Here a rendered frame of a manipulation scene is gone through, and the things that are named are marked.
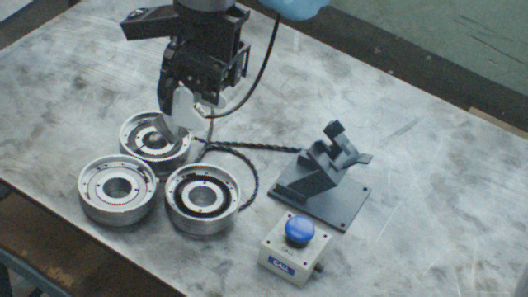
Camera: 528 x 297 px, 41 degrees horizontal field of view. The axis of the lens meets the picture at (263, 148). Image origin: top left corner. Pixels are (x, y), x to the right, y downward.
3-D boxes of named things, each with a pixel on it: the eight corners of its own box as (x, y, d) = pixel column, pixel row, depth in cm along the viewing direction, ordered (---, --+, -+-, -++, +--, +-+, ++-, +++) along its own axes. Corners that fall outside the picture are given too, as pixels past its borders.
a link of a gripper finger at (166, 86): (163, 121, 88) (172, 62, 83) (153, 116, 89) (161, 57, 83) (184, 105, 92) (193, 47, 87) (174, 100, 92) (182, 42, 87)
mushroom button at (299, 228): (274, 250, 95) (280, 227, 92) (289, 231, 98) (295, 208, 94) (299, 265, 94) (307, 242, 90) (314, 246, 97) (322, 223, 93)
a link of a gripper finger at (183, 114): (194, 161, 91) (205, 102, 86) (156, 141, 93) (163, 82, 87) (207, 148, 94) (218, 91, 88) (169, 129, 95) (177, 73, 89)
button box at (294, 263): (256, 263, 96) (261, 241, 93) (282, 230, 101) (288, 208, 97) (308, 294, 94) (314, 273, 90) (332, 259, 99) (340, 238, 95)
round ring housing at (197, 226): (249, 227, 100) (253, 208, 98) (180, 248, 96) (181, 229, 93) (219, 175, 107) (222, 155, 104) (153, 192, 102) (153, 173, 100)
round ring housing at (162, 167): (131, 186, 103) (132, 167, 100) (110, 137, 109) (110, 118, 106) (200, 171, 107) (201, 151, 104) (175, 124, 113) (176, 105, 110)
